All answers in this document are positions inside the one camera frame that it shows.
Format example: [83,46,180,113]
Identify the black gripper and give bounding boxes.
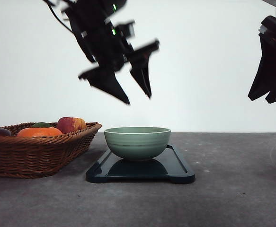
[64,0,160,104]
[248,16,276,103]

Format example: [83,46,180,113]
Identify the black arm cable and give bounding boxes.
[44,0,73,32]

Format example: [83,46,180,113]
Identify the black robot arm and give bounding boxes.
[248,0,276,103]

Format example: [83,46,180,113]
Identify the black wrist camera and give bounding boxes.
[114,22,135,38]

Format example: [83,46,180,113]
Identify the orange tangerine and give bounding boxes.
[16,127,63,137]

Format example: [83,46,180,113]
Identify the light green ceramic bowl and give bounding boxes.
[104,126,171,159]

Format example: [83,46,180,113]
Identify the dark teal rectangular tray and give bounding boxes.
[86,145,195,183]

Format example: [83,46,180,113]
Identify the red yellow apple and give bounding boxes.
[57,117,87,133]

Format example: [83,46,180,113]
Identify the dark green fruit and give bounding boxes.
[32,122,52,127]

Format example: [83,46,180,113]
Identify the brown wicker basket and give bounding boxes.
[0,122,102,178]

